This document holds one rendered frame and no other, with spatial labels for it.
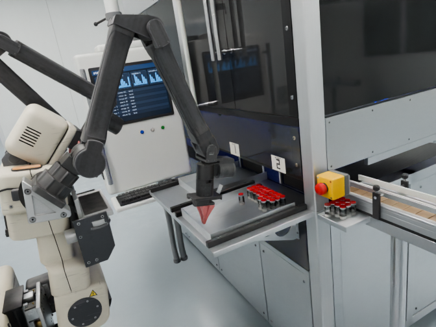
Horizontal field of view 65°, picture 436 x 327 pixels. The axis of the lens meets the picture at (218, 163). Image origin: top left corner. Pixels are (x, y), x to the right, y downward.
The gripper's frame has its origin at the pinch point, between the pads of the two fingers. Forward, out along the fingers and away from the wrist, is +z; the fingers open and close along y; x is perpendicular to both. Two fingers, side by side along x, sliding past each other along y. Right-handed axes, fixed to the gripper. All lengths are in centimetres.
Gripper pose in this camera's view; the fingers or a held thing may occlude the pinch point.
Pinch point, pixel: (203, 220)
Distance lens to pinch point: 114.9
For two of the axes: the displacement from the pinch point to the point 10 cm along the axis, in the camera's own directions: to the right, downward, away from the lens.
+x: -4.6, -2.0, 8.7
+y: 8.9, -0.6, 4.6
